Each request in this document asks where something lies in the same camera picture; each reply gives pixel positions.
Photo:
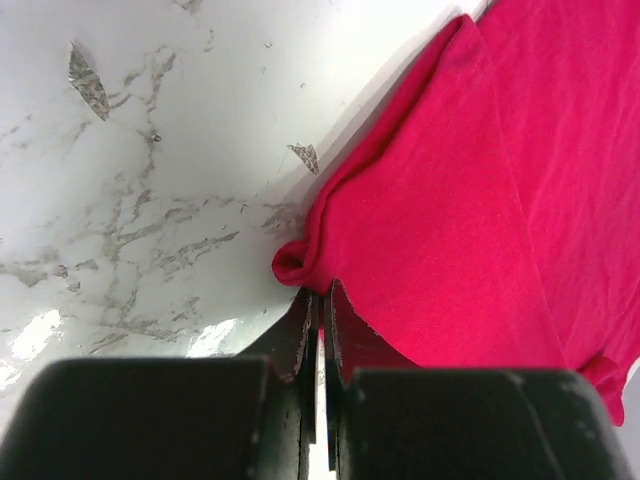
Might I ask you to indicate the red t shirt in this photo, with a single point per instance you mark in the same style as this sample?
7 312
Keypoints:
490 218

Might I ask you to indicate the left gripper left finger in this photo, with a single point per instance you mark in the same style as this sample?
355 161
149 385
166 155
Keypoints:
286 425

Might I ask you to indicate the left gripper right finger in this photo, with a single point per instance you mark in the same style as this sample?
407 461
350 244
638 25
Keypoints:
350 344

